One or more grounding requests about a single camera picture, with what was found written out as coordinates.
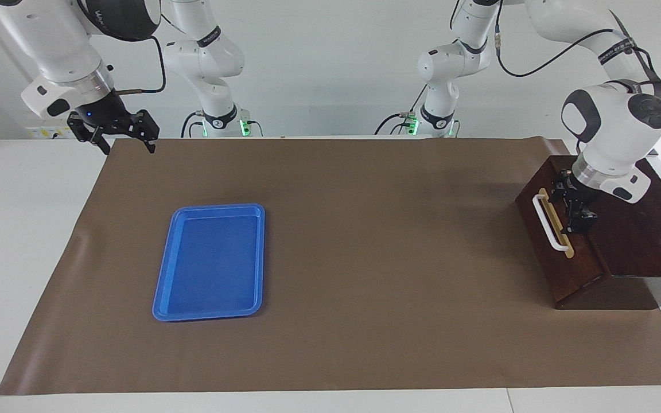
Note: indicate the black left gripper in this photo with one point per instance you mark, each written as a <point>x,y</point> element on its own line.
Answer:
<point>574,186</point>

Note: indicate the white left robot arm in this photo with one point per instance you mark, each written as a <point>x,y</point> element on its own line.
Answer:
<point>611,132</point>

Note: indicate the blue plastic tray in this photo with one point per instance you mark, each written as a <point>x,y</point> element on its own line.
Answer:
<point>210,264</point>

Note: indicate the white wall outlet box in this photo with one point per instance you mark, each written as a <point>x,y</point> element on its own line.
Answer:
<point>49,133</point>

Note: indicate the dark wooden cabinet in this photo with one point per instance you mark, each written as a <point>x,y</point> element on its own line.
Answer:
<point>652,241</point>

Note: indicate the brown table mat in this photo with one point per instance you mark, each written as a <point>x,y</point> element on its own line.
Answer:
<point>365,321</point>

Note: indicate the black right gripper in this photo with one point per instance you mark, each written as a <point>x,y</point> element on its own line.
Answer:
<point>107,115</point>

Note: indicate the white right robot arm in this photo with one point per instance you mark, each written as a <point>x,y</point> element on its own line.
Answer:
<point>61,51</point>

